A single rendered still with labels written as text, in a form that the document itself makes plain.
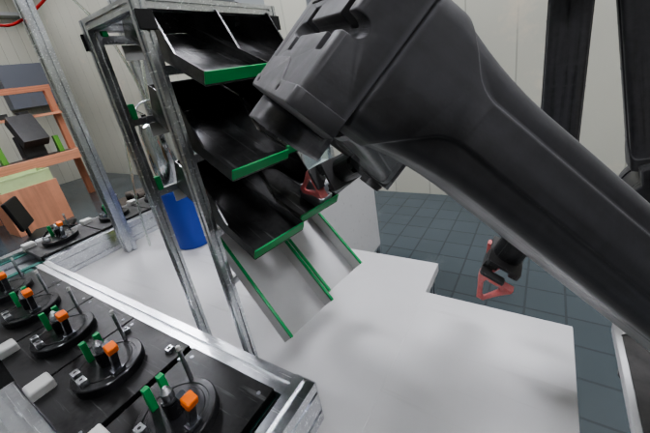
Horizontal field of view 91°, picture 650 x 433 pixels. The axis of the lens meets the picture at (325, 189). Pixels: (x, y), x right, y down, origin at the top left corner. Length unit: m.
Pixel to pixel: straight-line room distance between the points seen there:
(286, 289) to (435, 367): 0.37
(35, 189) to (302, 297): 5.79
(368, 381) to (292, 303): 0.23
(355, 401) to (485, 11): 3.14
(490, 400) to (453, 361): 0.10
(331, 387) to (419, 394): 0.18
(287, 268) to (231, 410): 0.29
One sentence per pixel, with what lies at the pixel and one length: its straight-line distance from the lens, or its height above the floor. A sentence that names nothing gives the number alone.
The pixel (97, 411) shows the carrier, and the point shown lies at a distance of 0.86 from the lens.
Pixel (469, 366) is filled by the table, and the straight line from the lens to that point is 0.85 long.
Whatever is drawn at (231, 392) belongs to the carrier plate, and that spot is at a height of 0.97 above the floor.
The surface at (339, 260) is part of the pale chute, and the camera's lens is 0.89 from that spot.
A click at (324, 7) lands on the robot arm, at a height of 1.53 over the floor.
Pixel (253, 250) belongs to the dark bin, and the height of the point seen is 1.21.
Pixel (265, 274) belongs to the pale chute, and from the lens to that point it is 0.77.
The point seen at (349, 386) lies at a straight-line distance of 0.82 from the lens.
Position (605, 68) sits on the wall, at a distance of 3.41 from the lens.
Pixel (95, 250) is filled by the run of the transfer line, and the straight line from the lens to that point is 1.84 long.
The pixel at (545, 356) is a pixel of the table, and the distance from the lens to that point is 0.90.
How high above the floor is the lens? 1.50
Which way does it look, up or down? 20 degrees down
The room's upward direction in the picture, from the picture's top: 10 degrees counter-clockwise
